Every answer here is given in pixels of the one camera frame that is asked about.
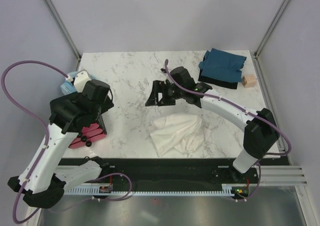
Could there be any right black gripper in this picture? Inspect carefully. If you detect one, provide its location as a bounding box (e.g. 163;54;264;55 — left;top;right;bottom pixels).
145;80;185;106

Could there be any black pink drawer box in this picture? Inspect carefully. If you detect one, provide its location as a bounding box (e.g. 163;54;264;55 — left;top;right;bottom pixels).
69;115;107;149

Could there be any white t shirt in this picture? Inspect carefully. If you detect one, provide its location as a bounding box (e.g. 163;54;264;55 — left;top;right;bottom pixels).
148;113;211;156

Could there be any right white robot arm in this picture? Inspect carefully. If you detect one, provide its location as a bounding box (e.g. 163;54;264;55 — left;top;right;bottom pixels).
145;67;280;183

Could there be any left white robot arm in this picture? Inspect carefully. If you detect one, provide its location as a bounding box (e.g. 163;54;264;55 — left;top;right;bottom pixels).
7;80;114;209

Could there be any folded teal t shirt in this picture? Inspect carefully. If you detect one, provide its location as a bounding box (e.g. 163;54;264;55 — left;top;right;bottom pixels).
198;48;247;83

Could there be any small pink cube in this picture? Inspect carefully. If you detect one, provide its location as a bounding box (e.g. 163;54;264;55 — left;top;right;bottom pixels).
241;74;257;88

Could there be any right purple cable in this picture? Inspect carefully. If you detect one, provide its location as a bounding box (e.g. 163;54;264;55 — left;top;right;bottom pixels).
163;59;292;159

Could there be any purple cable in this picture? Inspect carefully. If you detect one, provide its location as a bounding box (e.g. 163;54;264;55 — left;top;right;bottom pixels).
1;60;68;224
163;59;292;159

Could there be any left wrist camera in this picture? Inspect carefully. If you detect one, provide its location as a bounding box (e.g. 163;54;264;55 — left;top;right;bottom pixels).
67;70;92;92

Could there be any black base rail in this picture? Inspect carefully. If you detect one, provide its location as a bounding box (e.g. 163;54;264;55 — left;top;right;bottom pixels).
54;157;291;201

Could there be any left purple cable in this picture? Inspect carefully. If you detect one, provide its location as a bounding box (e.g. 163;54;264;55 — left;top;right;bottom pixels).
1;60;68;224

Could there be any white slotted cable duct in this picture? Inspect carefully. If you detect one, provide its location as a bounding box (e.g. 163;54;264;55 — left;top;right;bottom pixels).
64;183;235;196

